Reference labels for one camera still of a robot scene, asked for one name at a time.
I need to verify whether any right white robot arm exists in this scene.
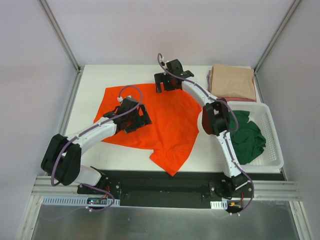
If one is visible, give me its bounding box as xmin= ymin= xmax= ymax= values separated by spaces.
xmin=154 ymin=53 xmax=250 ymax=200

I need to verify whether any left white cable duct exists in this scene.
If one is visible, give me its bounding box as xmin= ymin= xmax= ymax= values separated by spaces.
xmin=42 ymin=196 xmax=120 ymax=208

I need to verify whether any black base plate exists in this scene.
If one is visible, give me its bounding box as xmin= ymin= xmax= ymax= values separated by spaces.
xmin=48 ymin=166 xmax=287 ymax=208

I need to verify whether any folded pink t shirt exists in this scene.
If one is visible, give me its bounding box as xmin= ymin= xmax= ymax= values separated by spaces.
xmin=222 ymin=78 xmax=257 ymax=102

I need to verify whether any purple cable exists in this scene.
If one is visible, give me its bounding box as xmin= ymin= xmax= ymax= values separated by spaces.
xmin=39 ymin=84 xmax=145 ymax=221
xmin=156 ymin=52 xmax=256 ymax=218

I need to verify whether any white plastic basket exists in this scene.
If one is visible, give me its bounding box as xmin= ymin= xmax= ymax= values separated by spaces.
xmin=228 ymin=101 xmax=284 ymax=173

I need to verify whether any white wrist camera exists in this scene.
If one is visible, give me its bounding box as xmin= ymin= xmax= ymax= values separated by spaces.
xmin=117 ymin=95 xmax=132 ymax=103
xmin=160 ymin=57 xmax=170 ymax=66

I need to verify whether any folded lavender t shirt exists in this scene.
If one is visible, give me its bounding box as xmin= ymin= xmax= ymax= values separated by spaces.
xmin=206 ymin=70 xmax=211 ymax=92

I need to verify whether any white cable duct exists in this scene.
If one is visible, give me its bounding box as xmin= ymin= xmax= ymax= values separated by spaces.
xmin=42 ymin=196 xmax=120 ymax=208
xmin=210 ymin=200 xmax=243 ymax=210

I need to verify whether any green t shirt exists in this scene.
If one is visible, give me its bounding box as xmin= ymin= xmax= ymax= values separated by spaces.
xmin=230 ymin=110 xmax=267 ymax=165

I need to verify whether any orange t shirt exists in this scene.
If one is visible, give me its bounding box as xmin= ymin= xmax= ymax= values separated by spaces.
xmin=94 ymin=83 xmax=202 ymax=177

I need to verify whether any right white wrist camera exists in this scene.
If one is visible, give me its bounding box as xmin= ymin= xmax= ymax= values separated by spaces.
xmin=160 ymin=57 xmax=170 ymax=66

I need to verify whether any right white cable duct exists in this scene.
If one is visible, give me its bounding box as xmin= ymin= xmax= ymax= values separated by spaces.
xmin=210 ymin=200 xmax=243 ymax=210

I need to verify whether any right aluminium post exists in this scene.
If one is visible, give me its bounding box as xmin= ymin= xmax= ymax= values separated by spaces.
xmin=254 ymin=0 xmax=302 ymax=76

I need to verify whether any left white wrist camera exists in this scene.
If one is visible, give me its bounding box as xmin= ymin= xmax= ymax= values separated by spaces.
xmin=117 ymin=95 xmax=132 ymax=103

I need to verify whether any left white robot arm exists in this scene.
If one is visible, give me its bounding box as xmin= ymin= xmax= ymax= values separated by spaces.
xmin=40 ymin=96 xmax=152 ymax=195

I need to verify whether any left aluminium post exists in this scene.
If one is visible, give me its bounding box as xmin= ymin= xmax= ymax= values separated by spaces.
xmin=37 ymin=0 xmax=81 ymax=73

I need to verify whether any aluminium post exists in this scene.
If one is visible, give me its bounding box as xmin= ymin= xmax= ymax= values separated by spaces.
xmin=254 ymin=0 xmax=302 ymax=76
xmin=37 ymin=0 xmax=81 ymax=73

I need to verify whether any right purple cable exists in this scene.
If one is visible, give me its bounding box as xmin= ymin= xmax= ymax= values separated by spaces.
xmin=156 ymin=52 xmax=256 ymax=218

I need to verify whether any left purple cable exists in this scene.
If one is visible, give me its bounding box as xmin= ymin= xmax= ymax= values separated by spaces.
xmin=39 ymin=84 xmax=145 ymax=221

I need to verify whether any folded beige t shirt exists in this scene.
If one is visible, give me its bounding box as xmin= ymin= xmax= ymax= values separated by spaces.
xmin=209 ymin=64 xmax=257 ymax=102

